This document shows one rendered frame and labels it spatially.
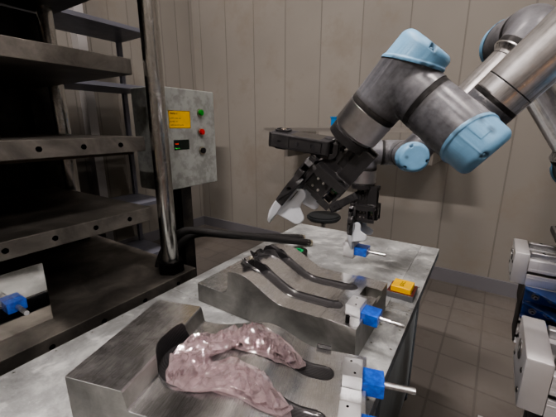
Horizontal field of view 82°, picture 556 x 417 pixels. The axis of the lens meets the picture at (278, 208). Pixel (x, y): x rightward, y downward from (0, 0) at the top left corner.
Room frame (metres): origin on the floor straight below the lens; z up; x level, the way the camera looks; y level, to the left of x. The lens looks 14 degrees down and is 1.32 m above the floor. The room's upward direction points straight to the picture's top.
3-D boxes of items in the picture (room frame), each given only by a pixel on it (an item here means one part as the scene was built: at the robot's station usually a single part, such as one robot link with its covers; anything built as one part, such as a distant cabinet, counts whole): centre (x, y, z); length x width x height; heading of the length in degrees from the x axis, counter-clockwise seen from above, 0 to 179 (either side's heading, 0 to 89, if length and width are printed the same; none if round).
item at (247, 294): (0.86, -0.03, 0.87); 0.50 x 0.26 x 0.14; 57
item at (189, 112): (1.42, 0.44, 0.73); 0.30 x 0.22 x 1.47; 147
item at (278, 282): (0.84, -0.04, 0.92); 0.35 x 0.16 x 0.09; 57
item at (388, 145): (0.95, -0.36, 1.25); 0.11 x 0.11 x 0.08; 81
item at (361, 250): (0.97, -0.28, 0.93); 0.13 x 0.05 x 0.05; 57
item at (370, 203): (0.98, -0.27, 1.09); 0.09 x 0.08 x 0.12; 57
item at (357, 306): (0.66, -0.23, 0.89); 0.13 x 0.05 x 0.05; 57
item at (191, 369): (0.52, 0.08, 0.90); 0.26 x 0.18 x 0.08; 74
